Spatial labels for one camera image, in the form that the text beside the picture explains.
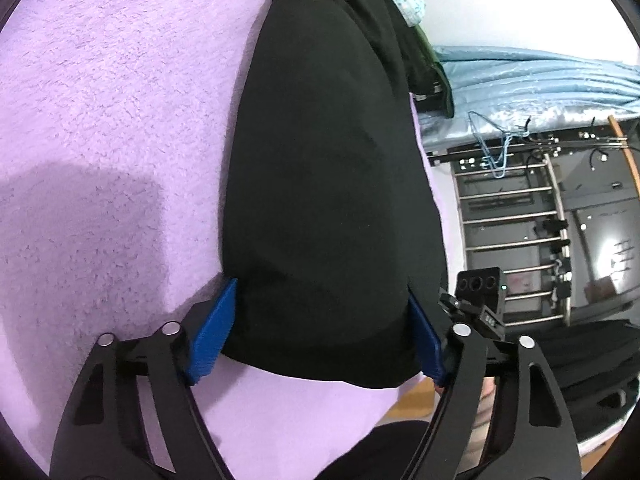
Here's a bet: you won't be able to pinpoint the blue wire hanger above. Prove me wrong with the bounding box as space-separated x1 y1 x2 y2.
467 110 523 181

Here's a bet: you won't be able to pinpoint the wooden stick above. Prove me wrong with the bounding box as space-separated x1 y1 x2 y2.
607 115 640 201

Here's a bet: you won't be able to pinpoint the light blue curtain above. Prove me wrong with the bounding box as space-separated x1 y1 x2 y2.
415 45 640 142

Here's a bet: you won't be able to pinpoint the black jacket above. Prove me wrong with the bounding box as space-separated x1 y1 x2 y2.
220 0 449 391

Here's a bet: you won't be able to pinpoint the floral rolled quilt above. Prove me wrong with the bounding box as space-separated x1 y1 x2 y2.
389 0 430 28

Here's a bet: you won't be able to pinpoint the metal clothes rack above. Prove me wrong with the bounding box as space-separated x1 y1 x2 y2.
425 130 640 328

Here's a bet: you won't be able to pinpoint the green cloth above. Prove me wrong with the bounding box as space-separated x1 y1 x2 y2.
410 25 457 117

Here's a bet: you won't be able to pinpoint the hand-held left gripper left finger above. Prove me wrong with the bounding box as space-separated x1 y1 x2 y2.
50 279 238 480

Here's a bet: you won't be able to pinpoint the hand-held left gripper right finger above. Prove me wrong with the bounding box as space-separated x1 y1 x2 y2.
405 290 583 480

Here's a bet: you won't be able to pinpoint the black crumpled garment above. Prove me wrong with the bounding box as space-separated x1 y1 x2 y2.
345 0 416 86

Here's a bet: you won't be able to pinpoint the person's black trousers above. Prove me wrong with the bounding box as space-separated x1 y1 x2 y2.
317 420 436 480

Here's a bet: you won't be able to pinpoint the person's right forearm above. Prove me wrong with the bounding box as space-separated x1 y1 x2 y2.
467 375 506 466

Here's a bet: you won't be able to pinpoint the dark cloth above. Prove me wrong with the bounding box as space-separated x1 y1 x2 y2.
535 319 640 446

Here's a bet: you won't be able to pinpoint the purple fleece blanket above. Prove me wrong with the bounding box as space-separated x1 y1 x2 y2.
0 0 466 480

